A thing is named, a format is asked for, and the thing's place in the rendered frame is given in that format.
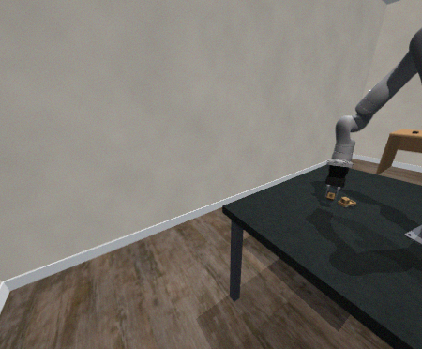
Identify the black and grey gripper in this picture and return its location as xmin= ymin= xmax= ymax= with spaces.
xmin=325 ymin=151 xmax=353 ymax=200

